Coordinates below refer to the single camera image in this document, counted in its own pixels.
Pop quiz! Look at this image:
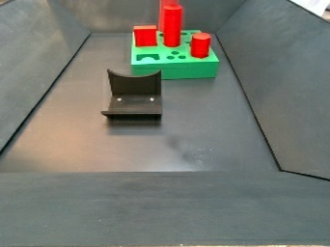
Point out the red hexagonal peg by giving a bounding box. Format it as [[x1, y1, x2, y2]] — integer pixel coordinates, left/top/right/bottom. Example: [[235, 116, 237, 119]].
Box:
[[191, 32, 211, 59]]

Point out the black cradle fixture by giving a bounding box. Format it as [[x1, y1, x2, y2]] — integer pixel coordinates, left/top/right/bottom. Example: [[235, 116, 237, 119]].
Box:
[[100, 69, 163, 118]]

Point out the tall red cylinder peg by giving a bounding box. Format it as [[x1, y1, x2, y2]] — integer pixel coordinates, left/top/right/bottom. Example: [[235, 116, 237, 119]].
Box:
[[163, 4, 183, 47]]

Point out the red rectangular arch block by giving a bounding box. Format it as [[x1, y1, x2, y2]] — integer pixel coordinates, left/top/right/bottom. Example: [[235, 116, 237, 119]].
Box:
[[132, 25, 157, 47]]

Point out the green shape sorter base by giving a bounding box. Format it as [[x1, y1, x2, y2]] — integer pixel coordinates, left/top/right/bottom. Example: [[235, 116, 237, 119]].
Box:
[[129, 30, 219, 79]]

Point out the long pale red oval rod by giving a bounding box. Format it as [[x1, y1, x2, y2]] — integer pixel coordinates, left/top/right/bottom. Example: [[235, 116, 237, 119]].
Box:
[[159, 0, 179, 31]]

